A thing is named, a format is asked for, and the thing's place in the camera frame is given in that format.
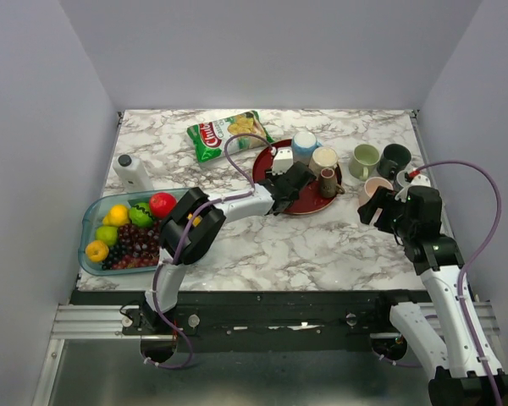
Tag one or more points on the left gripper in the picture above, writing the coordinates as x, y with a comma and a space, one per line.
272, 178

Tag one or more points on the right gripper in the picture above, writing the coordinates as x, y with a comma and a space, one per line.
384, 198

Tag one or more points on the pink mug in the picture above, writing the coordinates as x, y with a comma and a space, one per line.
369, 188

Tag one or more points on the brown striped stoneware mug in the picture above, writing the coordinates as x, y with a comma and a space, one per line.
329, 186

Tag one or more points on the dark teal mug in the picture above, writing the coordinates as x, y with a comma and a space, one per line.
394, 158

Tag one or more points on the light green mug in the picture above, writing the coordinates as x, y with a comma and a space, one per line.
364, 160

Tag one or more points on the grey-blue textured mug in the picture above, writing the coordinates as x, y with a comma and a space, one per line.
402, 180

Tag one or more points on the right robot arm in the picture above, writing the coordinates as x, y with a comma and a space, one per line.
460, 363

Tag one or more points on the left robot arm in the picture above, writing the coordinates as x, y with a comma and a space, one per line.
188, 231

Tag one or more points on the light blue mug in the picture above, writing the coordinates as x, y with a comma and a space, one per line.
303, 144

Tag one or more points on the round red lacquer tray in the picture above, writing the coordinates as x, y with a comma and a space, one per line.
310, 200

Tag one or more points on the green chips bag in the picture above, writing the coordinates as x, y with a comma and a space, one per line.
209, 138

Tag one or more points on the yellow lemon toy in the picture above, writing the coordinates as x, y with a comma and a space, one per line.
196, 220
117, 216

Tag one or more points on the red apple toy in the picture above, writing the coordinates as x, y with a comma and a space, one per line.
161, 204

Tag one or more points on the green avocado toy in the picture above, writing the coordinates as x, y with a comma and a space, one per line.
141, 215

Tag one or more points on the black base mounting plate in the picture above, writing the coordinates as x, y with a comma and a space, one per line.
257, 322

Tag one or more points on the white bottle black cap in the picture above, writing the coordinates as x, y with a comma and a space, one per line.
132, 173

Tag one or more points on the dark grape bunch toy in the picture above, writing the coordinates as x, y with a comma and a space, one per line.
135, 248

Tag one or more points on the green lime toy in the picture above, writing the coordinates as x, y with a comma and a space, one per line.
107, 234

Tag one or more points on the clear blue fruit container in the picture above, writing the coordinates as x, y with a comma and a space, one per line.
93, 220

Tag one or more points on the yellow orange pepper toy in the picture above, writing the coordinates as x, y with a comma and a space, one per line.
97, 251

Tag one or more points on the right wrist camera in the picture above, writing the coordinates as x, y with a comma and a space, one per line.
416, 178

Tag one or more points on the cream mug black handle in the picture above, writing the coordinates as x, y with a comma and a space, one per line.
323, 157

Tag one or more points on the aluminium frame rail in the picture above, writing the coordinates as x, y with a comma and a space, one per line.
106, 322

